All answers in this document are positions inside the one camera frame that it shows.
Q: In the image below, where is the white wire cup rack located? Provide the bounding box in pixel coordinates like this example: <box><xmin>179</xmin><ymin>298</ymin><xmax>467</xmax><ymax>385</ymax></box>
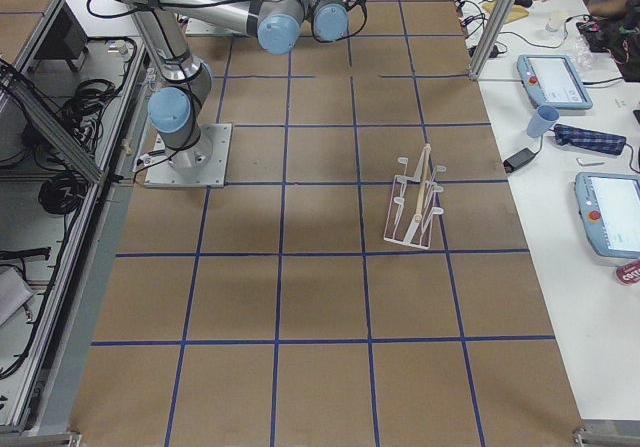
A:
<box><xmin>383</xmin><ymin>157</ymin><xmax>446</xmax><ymax>250</ymax></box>

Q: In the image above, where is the red round tin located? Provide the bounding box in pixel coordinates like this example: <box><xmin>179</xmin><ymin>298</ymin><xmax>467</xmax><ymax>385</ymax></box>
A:
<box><xmin>615</xmin><ymin>259</ymin><xmax>640</xmax><ymax>285</ymax></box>

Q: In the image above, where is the aluminium frame post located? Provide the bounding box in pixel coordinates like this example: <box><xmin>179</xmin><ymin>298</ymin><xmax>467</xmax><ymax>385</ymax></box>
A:
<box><xmin>469</xmin><ymin>0</ymin><xmax>515</xmax><ymax>80</ymax></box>

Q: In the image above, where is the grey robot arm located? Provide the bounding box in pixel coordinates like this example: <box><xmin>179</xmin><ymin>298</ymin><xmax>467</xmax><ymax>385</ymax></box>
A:
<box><xmin>113</xmin><ymin>0</ymin><xmax>356</xmax><ymax>172</ymax></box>

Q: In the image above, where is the black power adapter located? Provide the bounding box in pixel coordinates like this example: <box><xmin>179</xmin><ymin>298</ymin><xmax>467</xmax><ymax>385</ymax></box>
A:
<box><xmin>503</xmin><ymin>148</ymin><xmax>537</xmax><ymax>174</ymax></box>

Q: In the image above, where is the wooden rack dowel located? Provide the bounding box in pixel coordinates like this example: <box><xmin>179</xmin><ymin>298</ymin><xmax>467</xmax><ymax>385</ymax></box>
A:
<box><xmin>414</xmin><ymin>143</ymin><xmax>431</xmax><ymax>221</ymax></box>

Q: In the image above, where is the folded dark blue umbrella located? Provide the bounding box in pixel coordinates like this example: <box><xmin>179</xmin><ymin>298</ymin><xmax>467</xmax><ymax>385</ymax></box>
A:
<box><xmin>553</xmin><ymin>124</ymin><xmax>627</xmax><ymax>156</ymax></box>

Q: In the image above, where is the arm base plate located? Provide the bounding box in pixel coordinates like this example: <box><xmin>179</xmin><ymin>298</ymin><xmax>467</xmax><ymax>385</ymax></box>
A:
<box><xmin>186</xmin><ymin>17</ymin><xmax>248</xmax><ymax>37</ymax></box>
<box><xmin>144</xmin><ymin>123</ymin><xmax>233</xmax><ymax>188</ymax></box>

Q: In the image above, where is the pale blue cup on desk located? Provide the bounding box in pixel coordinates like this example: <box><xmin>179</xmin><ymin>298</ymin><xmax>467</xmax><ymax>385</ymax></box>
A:
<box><xmin>526</xmin><ymin>105</ymin><xmax>560</xmax><ymax>138</ymax></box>

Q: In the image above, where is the blue teach pendant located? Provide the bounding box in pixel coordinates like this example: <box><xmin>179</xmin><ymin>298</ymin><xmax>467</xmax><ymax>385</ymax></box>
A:
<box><xmin>516</xmin><ymin>55</ymin><xmax>593</xmax><ymax>110</ymax></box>
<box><xmin>574</xmin><ymin>172</ymin><xmax>639</xmax><ymax>259</ymax></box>

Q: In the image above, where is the clear plastic cup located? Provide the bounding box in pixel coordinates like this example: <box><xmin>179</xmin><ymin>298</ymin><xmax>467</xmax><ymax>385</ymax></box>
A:
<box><xmin>545</xmin><ymin>10</ymin><xmax>567</xmax><ymax>34</ymax></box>

